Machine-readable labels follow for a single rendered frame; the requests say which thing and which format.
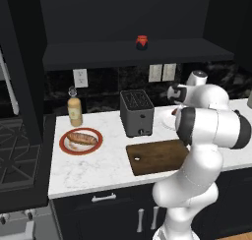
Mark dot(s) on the red rimmed white plate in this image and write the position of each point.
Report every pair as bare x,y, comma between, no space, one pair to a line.
65,147

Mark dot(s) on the red lidded jam jar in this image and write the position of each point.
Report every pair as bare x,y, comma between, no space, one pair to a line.
141,42

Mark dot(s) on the grey stove knob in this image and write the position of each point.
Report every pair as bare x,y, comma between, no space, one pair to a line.
3,219
30,213

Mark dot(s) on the dark cupboard door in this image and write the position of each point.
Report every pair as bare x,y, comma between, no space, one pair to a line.
233,204
105,222

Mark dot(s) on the dark cabinet shelf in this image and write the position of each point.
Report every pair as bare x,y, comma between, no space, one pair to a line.
131,55

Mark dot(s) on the grey object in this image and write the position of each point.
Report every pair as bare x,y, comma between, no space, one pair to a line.
250,99

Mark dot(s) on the dark drawer front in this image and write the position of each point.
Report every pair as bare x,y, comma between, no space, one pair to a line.
131,194

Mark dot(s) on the red pastry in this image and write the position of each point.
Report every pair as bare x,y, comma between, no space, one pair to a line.
174,112

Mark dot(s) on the dark wooden cutting board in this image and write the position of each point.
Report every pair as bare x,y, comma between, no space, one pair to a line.
154,157

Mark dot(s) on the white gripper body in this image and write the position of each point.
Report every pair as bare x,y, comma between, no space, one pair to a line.
173,93

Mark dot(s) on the beige bottle with grey stopper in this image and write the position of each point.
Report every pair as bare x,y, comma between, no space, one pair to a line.
75,111

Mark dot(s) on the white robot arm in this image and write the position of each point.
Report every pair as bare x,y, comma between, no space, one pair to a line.
200,171

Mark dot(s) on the dark cabinet door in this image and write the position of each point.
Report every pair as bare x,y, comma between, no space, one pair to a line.
28,70
229,21

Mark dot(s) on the white wall outlet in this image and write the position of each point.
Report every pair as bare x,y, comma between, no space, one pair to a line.
80,78
155,73
169,72

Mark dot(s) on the grey toaster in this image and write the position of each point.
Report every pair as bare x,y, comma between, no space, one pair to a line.
138,119

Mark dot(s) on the black stove with hob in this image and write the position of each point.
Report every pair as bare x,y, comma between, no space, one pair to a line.
19,158

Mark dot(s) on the brown croissant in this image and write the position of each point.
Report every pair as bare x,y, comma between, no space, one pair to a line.
82,138

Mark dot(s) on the plain white plate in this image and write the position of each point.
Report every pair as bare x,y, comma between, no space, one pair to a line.
168,122

